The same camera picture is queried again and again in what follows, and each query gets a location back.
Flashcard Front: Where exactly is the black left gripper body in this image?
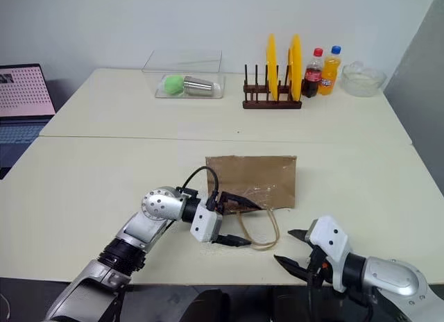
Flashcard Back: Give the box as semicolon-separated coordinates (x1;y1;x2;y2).
206;191;229;216

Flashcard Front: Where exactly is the dark wooden dish rack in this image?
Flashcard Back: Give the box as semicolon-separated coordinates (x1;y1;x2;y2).
241;63;304;110

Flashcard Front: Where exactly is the orange soda bottle blue cap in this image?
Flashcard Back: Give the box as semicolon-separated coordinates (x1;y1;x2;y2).
316;45;343;97

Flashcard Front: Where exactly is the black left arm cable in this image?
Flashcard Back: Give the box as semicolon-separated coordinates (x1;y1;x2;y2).
180;166;220;210

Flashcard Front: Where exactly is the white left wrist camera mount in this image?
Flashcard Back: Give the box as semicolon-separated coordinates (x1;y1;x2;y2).
189;199;223;244

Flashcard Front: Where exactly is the yellow plate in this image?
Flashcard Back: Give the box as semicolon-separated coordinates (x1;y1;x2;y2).
287;33;303;103
266;33;280;103

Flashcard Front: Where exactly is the open laptop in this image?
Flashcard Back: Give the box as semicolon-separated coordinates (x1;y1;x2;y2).
0;62;58;180

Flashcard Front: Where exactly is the green ball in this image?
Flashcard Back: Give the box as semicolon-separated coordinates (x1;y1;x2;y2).
163;74;186;96

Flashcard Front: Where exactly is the clear plastic box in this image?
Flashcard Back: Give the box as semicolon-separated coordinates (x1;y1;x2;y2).
142;49;228;101

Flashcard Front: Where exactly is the stainless steel cup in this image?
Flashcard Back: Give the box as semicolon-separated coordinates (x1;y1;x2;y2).
182;76;215;98

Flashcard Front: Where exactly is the brown paper bag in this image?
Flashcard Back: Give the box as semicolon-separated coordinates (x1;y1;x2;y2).
205;155;298;252

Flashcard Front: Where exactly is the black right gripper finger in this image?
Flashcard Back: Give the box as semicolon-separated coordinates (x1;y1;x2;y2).
287;228;314;247
273;254;309;280

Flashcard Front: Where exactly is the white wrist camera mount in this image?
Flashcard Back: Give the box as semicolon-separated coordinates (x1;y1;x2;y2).
304;215;350;292
189;199;223;244

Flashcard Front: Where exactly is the cola bottle red cap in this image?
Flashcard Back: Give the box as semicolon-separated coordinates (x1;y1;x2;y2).
300;47;325;99

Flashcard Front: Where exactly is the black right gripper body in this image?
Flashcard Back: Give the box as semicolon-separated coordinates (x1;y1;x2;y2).
304;244;334;289

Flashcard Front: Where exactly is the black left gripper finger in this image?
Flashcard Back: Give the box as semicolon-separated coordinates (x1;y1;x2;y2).
212;233;252;248
221;191;262;215

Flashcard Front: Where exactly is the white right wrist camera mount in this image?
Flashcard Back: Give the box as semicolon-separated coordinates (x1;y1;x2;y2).
304;215;350;292

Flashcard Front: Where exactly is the clear glass bowl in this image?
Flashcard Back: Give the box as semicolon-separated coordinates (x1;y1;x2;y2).
340;60;388;98

